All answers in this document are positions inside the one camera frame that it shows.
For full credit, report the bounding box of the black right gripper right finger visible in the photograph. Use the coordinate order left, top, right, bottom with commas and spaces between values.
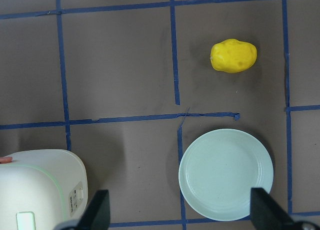
250, 188, 320, 230

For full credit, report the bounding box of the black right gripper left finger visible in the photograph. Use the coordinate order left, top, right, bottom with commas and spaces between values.
57, 189, 111, 230

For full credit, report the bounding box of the white rice cooker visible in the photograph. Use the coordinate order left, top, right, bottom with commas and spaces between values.
0, 149, 88, 230

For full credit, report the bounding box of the light green plate right side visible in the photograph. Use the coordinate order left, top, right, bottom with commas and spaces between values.
178, 129, 274, 221

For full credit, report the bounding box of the yellow toy potato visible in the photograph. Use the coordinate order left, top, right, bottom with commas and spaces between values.
210, 38, 258, 73

